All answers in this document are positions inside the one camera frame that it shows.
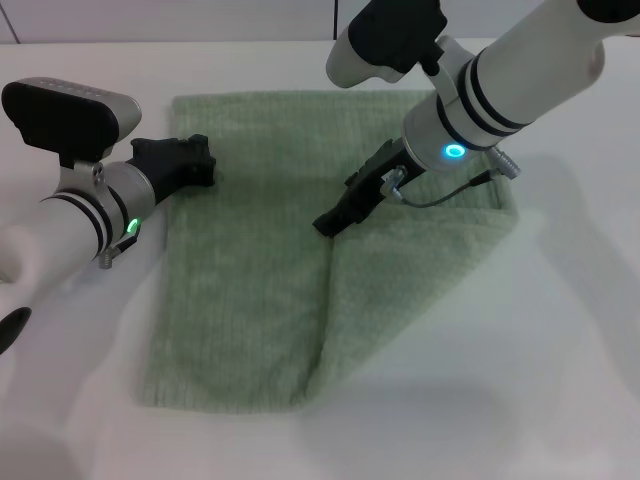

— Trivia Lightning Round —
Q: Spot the light green terry towel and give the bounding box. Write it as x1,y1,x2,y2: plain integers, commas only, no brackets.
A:
135,88,522,416

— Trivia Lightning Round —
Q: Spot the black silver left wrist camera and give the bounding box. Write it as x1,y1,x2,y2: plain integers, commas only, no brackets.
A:
1,76,143,187

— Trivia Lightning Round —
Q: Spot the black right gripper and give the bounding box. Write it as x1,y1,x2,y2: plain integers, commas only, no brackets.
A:
312,138,427,240

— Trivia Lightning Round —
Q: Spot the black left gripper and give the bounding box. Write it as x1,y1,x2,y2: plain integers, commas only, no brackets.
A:
129,132,220,204

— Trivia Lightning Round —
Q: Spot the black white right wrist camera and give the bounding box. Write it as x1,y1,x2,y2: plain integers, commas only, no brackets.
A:
325,0,450,90

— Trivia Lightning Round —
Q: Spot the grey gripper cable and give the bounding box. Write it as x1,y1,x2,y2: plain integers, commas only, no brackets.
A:
383,166,496,208

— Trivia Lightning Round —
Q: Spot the silver cable connector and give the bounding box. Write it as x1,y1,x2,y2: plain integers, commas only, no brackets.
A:
485,146,522,177

